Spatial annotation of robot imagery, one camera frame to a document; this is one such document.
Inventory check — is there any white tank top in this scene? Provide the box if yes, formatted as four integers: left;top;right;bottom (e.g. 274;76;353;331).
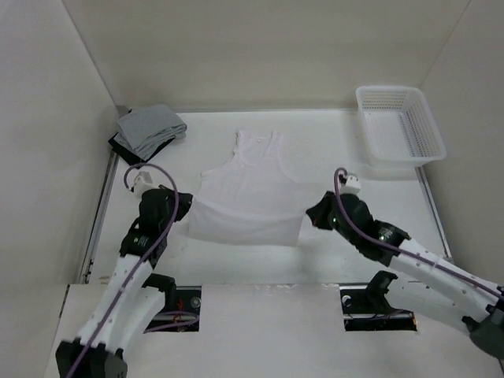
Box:
188;130;317;246

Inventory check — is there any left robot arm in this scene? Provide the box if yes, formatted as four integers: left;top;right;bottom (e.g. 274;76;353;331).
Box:
55;186;193;377

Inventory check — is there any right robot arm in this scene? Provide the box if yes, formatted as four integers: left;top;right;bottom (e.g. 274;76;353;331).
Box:
306;191;503;359

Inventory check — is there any folded black tank top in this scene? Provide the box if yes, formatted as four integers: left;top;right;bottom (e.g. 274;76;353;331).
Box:
108;133;176;166

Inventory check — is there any folded grey tank top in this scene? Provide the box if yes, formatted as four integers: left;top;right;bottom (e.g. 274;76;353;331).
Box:
113;104;187;161

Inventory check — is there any white plastic basket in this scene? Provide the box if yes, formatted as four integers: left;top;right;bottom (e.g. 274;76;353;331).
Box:
355;85;447;169

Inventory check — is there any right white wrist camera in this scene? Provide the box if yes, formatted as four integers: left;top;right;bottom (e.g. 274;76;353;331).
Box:
339;173;361;195

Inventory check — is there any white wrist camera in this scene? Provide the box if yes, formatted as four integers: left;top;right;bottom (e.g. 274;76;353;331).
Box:
339;173;361;195
132;171;157;198

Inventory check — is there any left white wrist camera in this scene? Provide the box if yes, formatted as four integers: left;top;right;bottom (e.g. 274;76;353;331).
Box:
132;171;157;198

